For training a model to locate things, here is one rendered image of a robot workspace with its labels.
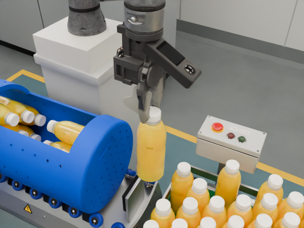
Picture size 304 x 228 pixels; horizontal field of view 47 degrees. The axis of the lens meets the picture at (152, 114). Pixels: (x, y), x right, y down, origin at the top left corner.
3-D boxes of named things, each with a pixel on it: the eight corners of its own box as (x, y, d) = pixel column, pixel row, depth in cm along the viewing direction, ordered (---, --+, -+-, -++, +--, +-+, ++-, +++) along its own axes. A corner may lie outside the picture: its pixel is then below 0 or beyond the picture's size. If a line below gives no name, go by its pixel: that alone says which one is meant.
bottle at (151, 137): (138, 161, 91) (138, 105, 80) (164, 163, 91) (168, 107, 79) (134, 182, 86) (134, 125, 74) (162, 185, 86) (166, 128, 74)
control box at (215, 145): (204, 135, 124) (207, 114, 117) (260, 154, 117) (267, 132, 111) (194, 154, 117) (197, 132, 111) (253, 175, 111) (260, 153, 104)
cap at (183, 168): (176, 174, 100) (176, 170, 99) (177, 164, 103) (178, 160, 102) (190, 176, 100) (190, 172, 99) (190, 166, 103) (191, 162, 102)
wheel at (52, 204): (50, 192, 109) (46, 194, 107) (63, 193, 108) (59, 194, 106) (51, 207, 109) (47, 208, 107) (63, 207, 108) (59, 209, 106)
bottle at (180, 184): (168, 215, 111) (170, 178, 99) (170, 196, 117) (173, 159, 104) (190, 217, 110) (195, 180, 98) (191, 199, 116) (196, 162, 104)
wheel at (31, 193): (32, 184, 112) (28, 185, 110) (44, 184, 110) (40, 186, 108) (32, 198, 112) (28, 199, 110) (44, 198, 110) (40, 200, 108)
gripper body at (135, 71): (132, 66, 77) (132, 14, 69) (167, 77, 74) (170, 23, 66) (113, 83, 72) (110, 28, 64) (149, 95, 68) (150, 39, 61)
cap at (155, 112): (144, 111, 79) (144, 104, 78) (161, 112, 78) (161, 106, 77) (142, 121, 76) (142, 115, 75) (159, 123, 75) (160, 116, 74)
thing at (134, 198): (138, 196, 113) (136, 171, 105) (144, 198, 112) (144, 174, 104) (122, 220, 106) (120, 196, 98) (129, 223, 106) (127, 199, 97)
